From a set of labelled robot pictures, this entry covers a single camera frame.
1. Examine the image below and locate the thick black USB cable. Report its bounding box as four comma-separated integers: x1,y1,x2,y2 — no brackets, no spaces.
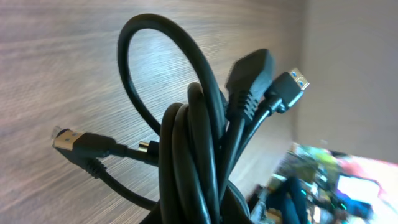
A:
51,13,311,224

